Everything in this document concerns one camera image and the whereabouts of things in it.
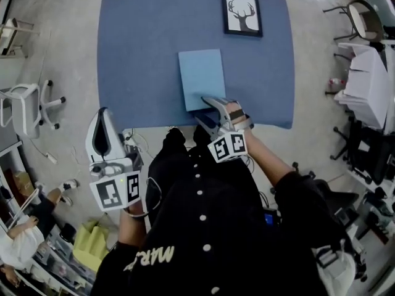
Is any white office chair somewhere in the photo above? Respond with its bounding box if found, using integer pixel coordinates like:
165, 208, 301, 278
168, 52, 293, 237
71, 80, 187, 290
0, 79, 67, 140

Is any white book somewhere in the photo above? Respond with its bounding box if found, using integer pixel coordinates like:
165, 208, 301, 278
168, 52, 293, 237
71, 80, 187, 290
178, 48, 228, 113

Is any black office chair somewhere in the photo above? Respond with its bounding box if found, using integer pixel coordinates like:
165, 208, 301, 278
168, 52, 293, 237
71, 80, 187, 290
329, 125, 395, 185

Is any person's black jacket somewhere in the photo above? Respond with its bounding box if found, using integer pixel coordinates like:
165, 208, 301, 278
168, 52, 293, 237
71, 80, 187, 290
90, 127, 356, 296

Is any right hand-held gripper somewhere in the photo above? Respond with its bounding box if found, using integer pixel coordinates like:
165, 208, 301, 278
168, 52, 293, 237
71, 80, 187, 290
194, 96, 248, 164

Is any person's right forearm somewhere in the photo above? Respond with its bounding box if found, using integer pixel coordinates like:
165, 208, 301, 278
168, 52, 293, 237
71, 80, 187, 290
244, 129, 294, 187

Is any table with blue cloth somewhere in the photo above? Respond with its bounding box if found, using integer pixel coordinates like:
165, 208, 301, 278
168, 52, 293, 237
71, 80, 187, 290
97, 0, 294, 131

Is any person's right hand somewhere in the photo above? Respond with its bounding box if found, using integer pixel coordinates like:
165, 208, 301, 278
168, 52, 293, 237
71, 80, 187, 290
226, 100, 255, 132

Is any person's wristband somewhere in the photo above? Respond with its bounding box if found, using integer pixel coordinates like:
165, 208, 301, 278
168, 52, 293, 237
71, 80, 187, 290
127, 207, 149, 219

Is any white cloth covered table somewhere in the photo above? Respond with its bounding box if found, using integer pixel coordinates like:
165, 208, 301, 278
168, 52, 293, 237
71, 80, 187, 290
334, 42, 391, 131

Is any person's left forearm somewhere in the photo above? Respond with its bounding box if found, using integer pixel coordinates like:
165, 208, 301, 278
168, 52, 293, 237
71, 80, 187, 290
118, 204, 149, 247

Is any dark metal frame chair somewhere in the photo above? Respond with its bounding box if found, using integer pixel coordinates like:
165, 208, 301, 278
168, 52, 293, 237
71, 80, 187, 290
322, 0, 385, 43

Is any black box with blue screen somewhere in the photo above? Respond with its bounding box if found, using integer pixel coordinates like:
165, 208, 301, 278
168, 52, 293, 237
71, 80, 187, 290
263, 207, 282, 228

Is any black framed picture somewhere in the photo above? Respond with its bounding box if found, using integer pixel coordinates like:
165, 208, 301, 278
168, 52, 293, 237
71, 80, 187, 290
220, 0, 264, 38

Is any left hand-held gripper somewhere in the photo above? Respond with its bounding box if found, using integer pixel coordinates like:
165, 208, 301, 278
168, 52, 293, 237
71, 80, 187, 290
85, 107, 144, 212

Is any grey white backpack strap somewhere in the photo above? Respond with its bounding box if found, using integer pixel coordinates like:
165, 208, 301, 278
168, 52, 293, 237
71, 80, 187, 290
310, 246, 356, 296

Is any yellow-green bag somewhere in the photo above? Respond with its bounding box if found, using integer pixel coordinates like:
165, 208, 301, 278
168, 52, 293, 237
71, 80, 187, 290
72, 220, 110, 271

